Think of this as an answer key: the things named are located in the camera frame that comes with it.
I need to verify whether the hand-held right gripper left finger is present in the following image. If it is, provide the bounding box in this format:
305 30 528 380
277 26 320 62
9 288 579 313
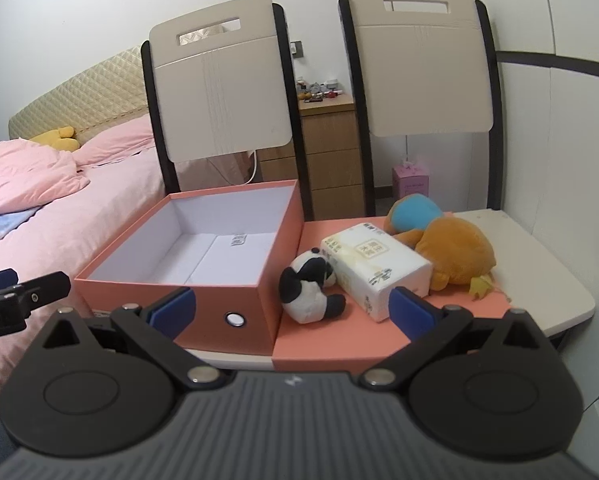
42 287 227 394

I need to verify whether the pink cardboard storage box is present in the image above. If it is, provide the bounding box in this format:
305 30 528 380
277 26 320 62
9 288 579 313
73 179 305 357

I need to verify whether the yellow plush toy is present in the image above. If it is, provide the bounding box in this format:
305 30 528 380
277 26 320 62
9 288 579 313
29 126 81 152

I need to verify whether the orange and blue plush toy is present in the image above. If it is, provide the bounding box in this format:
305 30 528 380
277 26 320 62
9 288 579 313
383 195 497 301

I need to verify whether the pink quilt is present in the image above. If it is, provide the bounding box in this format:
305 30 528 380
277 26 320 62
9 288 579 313
0 139 91 216

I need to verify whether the panda plush toy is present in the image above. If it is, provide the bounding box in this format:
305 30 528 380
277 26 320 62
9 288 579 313
278 250 347 323

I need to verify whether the beige chair with black frame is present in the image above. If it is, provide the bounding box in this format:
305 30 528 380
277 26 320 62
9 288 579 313
338 0 504 218
140 0 315 223

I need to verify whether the beige quilted headboard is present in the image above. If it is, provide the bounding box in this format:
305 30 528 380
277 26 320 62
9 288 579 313
8 45 152 142

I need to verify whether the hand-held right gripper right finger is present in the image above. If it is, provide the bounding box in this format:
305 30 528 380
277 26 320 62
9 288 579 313
359 286 546 394

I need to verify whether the white tissue pack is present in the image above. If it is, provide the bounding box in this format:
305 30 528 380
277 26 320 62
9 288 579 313
320 223 433 322

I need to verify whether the bed with pink sheet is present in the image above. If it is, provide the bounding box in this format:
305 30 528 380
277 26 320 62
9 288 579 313
0 110 190 411

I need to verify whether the small pink carton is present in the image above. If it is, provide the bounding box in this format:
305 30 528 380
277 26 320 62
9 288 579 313
392 160 433 200

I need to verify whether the pink pillow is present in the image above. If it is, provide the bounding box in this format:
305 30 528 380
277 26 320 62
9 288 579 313
74 112 158 167

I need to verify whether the wooden nightstand with drawers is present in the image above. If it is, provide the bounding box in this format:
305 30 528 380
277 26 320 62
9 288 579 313
252 94 367 222

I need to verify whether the white wardrobe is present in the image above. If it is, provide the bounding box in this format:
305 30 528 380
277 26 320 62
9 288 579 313
382 0 599 341

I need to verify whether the pink cardboard box lid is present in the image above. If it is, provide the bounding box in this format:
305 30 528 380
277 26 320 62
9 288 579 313
272 215 513 374

